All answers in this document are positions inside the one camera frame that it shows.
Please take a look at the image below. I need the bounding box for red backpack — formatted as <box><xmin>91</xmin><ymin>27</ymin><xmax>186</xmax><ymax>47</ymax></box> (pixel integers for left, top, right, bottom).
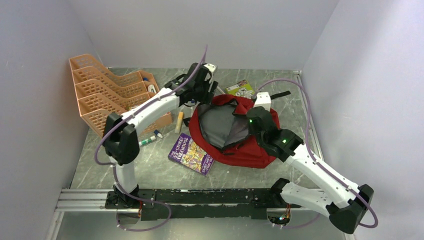
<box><xmin>184</xmin><ymin>94</ymin><xmax>276</xmax><ymax>169</ymax></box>

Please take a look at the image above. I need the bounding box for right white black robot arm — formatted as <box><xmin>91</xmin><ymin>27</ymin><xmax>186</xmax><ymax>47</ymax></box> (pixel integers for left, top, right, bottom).
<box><xmin>246</xmin><ymin>106</ymin><xmax>374</xmax><ymax>234</ymax></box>

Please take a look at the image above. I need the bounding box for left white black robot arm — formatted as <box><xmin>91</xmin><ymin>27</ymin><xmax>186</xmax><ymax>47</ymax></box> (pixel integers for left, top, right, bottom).
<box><xmin>101</xmin><ymin>62</ymin><xmax>218</xmax><ymax>208</ymax></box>

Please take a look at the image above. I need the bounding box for white pencil stick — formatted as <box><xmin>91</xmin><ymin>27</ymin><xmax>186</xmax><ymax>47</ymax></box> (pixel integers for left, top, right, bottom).
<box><xmin>216</xmin><ymin>86</ymin><xmax>226</xmax><ymax>95</ymax></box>

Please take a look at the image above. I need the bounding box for green activity book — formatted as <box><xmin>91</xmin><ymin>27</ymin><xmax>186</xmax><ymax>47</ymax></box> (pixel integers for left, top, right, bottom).
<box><xmin>225</xmin><ymin>79</ymin><xmax>255</xmax><ymax>99</ymax></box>

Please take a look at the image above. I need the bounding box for blue capped white marker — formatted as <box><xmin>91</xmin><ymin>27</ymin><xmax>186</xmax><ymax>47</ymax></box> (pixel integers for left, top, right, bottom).
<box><xmin>153</xmin><ymin>129</ymin><xmax>164</xmax><ymax>139</ymax></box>

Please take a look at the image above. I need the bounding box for purple treehouse book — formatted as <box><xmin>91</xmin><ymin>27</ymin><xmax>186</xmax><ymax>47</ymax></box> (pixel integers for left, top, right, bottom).
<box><xmin>167</xmin><ymin>133</ymin><xmax>215</xmax><ymax>176</ymax></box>

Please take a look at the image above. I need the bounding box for green white glue stick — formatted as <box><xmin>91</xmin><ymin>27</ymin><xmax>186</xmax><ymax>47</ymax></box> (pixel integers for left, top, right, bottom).
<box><xmin>138</xmin><ymin>135</ymin><xmax>157</xmax><ymax>147</ymax></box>

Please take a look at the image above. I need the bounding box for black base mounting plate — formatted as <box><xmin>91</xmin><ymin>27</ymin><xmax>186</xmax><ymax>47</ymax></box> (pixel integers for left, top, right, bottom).
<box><xmin>104</xmin><ymin>188</ymin><xmax>288</xmax><ymax>221</ymax></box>

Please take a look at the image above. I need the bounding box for orange plastic file organizer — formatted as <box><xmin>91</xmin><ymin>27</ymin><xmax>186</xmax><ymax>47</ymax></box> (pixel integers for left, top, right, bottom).
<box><xmin>69</xmin><ymin>53</ymin><xmax>159</xmax><ymax>137</ymax></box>

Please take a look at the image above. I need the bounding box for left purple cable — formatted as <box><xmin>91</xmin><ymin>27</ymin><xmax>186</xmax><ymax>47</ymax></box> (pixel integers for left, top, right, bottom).
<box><xmin>94</xmin><ymin>44</ymin><xmax>210</xmax><ymax>233</ymax></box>

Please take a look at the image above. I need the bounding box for purple cable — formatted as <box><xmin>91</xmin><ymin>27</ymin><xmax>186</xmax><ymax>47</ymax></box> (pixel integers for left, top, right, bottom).
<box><xmin>94</xmin><ymin>44</ymin><xmax>210</xmax><ymax>233</ymax></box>
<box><xmin>251</xmin><ymin>78</ymin><xmax>379</xmax><ymax>230</ymax></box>

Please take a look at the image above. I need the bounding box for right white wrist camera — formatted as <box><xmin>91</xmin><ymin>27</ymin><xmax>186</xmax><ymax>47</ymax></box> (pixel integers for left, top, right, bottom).
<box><xmin>253</xmin><ymin>92</ymin><xmax>272</xmax><ymax>112</ymax></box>

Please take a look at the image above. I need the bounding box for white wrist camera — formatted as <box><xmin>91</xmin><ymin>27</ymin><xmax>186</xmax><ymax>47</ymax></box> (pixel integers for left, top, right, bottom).
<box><xmin>203</xmin><ymin>63</ymin><xmax>218</xmax><ymax>75</ymax></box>
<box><xmin>253</xmin><ymin>92</ymin><xmax>272</xmax><ymax>112</ymax></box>

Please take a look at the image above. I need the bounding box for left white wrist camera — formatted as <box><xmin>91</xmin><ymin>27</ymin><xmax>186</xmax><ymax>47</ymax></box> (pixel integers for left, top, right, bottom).
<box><xmin>203</xmin><ymin>63</ymin><xmax>218</xmax><ymax>75</ymax></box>

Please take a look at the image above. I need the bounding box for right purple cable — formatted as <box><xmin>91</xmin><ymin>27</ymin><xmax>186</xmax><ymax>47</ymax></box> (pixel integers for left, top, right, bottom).
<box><xmin>251</xmin><ymin>78</ymin><xmax>379</xmax><ymax>230</ymax></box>

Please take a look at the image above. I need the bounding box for aluminium frame rail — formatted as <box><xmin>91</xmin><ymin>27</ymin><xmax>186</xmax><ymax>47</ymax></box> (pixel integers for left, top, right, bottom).
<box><xmin>54</xmin><ymin>189</ymin><xmax>309</xmax><ymax>227</ymax></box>

